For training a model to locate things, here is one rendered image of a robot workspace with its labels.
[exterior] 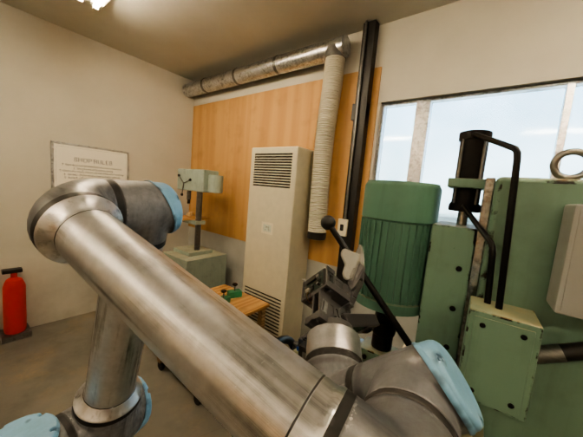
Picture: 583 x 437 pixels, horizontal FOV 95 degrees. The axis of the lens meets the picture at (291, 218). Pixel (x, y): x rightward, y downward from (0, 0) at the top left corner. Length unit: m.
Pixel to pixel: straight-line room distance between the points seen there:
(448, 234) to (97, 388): 0.86
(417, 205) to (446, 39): 1.72
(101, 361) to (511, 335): 0.80
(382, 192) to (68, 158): 3.00
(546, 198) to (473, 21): 1.77
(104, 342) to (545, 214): 0.89
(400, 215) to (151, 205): 0.52
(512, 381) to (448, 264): 0.21
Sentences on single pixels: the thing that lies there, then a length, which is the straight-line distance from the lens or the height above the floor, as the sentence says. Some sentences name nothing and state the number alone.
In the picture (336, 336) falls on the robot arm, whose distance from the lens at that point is 0.46.
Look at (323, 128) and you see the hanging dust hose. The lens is 2.18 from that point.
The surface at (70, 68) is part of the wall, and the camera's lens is 3.43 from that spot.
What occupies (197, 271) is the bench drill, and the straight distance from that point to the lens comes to 2.84.
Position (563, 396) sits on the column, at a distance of 0.68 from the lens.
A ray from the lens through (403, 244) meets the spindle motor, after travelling 0.65.
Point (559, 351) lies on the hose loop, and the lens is 0.59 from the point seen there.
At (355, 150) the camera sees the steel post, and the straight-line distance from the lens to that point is 2.12.
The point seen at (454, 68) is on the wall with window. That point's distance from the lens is 2.16.
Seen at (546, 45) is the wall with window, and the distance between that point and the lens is 2.15.
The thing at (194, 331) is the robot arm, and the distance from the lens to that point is 0.29.
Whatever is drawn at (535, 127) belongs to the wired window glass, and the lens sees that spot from 2.09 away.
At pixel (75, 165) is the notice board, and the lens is 3.30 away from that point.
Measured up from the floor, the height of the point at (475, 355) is 1.23.
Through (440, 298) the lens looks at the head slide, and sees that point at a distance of 0.66.
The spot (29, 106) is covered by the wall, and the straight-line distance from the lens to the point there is 3.30.
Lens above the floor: 1.47
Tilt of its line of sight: 6 degrees down
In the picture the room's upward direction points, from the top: 5 degrees clockwise
